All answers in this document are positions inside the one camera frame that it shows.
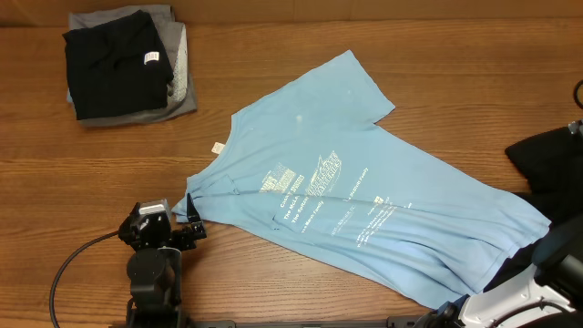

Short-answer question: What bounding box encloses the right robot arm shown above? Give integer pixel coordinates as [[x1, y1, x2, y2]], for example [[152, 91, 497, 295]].
[[414, 216, 582, 328]]

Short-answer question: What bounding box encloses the light blue printed t-shirt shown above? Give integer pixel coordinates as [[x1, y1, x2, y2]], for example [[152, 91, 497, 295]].
[[173, 52, 550, 308]]

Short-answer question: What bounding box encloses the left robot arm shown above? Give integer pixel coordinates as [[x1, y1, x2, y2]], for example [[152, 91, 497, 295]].
[[118, 197, 207, 328]]

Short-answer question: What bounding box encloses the black crumpled garment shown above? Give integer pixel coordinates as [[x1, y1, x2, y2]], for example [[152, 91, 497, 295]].
[[482, 126, 583, 292]]

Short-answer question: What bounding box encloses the folded black garment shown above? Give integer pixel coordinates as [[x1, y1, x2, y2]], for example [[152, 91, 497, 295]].
[[63, 10, 173, 120]]

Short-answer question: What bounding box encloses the folded grey garment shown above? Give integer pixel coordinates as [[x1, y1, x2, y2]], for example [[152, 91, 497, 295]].
[[68, 5, 197, 128]]

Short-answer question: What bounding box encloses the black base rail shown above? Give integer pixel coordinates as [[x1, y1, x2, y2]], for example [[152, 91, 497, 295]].
[[182, 315, 421, 328]]

